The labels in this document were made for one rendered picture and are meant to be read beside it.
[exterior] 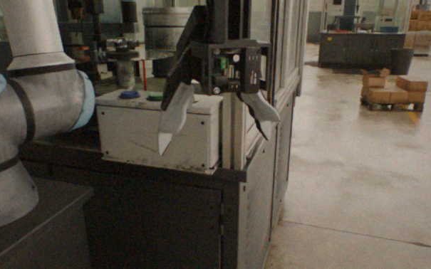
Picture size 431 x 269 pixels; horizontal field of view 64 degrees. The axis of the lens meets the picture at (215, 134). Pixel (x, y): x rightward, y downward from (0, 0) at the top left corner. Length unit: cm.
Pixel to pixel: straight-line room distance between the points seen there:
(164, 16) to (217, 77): 146
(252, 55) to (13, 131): 43
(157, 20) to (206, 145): 118
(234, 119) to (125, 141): 25
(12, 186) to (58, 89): 18
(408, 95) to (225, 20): 428
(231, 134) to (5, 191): 44
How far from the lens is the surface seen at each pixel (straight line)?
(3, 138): 66
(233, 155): 78
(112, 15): 200
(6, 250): 62
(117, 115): 80
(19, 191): 68
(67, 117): 70
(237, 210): 85
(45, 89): 68
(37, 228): 65
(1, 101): 65
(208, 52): 35
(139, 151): 80
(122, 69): 118
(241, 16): 36
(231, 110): 74
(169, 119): 41
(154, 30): 184
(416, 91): 461
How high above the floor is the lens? 107
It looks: 19 degrees down
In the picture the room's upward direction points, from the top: straight up
